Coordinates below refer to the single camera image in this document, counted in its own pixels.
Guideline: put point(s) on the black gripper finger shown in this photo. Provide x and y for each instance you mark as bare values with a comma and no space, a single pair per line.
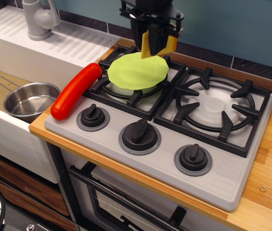
139,25
158,39

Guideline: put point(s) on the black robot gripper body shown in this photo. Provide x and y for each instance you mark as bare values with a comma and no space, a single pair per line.
159,11

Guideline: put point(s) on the yellow toy cheese wedge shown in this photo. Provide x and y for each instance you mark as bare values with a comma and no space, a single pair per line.
145,52

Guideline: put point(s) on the light green plastic plate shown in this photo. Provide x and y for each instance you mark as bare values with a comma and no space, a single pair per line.
133,72

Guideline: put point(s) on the red toy sausage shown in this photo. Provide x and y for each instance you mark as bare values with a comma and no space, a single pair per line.
64,103

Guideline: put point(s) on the white toy sink unit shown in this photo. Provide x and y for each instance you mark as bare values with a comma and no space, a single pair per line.
55,60

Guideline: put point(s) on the small stainless steel pot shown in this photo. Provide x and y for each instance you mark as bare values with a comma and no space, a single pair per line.
28,101

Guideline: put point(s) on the black left burner grate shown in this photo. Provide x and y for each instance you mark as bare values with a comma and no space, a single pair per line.
141,103

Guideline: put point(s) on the black burner grate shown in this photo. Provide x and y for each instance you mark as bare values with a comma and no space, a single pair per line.
216,110
141,103

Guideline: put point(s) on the grey toy faucet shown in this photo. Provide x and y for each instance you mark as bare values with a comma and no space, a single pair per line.
40,21

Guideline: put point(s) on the black right burner grate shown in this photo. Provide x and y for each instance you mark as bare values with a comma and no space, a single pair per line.
216,110

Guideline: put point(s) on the black left stove knob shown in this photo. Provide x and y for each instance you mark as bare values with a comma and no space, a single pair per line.
93,118

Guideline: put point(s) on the black stove knob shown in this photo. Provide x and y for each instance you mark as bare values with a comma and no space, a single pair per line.
193,160
139,138
93,118

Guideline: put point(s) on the grey toy stove top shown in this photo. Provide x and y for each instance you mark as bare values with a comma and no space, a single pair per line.
222,185

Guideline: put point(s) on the black middle stove knob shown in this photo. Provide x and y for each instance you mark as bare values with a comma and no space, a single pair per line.
139,138

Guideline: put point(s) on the black right stove knob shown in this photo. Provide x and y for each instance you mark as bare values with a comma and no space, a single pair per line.
193,160

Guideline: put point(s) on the wooden drawer fronts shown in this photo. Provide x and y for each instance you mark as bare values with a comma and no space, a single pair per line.
35,195

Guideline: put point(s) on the black oven door handle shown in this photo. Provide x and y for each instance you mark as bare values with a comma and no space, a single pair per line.
119,210

